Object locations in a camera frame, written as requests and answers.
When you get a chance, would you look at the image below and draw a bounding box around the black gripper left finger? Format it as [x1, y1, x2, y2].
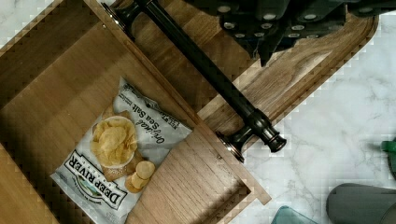
[219, 3, 280, 60]

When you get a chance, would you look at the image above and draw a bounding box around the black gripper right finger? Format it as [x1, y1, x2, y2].
[258, 3, 346, 66]

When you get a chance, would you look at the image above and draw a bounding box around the wooden drawer with black handle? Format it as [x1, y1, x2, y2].
[1, 0, 270, 224]

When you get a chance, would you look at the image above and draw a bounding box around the wooden cutting board tray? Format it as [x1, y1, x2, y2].
[111, 0, 381, 153]

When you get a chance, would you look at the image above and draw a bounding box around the green object at edge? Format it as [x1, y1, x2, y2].
[381, 140, 396, 179]

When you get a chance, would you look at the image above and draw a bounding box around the dark grey cylindrical canister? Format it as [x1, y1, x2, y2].
[326, 183, 396, 224]

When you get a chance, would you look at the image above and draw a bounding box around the Deep River chips bag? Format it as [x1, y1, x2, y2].
[51, 78, 191, 224]

